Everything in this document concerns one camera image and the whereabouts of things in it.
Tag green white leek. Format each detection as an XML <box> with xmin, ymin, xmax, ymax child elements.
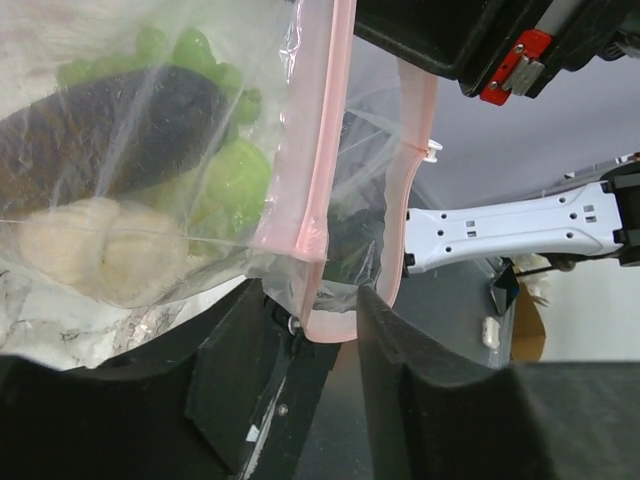
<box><xmin>12</xmin><ymin>197</ymin><xmax>189</xmax><ymax>308</ymax></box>

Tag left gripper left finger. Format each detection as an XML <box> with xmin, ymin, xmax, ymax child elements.
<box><xmin>1</xmin><ymin>280</ymin><xmax>264</xmax><ymax>479</ymax></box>

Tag clear zip top bag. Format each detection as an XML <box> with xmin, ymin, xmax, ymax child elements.
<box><xmin>1</xmin><ymin>1</ymin><xmax>438</xmax><ymax>343</ymax></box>

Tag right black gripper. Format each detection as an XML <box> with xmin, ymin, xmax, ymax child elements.
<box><xmin>355</xmin><ymin>0</ymin><xmax>639</xmax><ymax>106</ymax></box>

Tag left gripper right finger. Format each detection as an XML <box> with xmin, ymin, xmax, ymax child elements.
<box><xmin>357</xmin><ymin>287</ymin><xmax>639</xmax><ymax>479</ymax></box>

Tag purple eggplant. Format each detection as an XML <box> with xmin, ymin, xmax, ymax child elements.
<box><xmin>1</xmin><ymin>65</ymin><xmax>230</xmax><ymax>218</ymax></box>

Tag green grapes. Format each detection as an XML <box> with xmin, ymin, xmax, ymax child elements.
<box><xmin>56</xmin><ymin>26</ymin><xmax>263</xmax><ymax>125</ymax></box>

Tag green cabbage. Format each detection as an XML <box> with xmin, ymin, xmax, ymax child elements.
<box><xmin>189</xmin><ymin>137</ymin><xmax>272</xmax><ymax>258</ymax></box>

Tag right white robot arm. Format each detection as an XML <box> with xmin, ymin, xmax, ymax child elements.
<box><xmin>355</xmin><ymin>1</ymin><xmax>639</xmax><ymax>275</ymax></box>

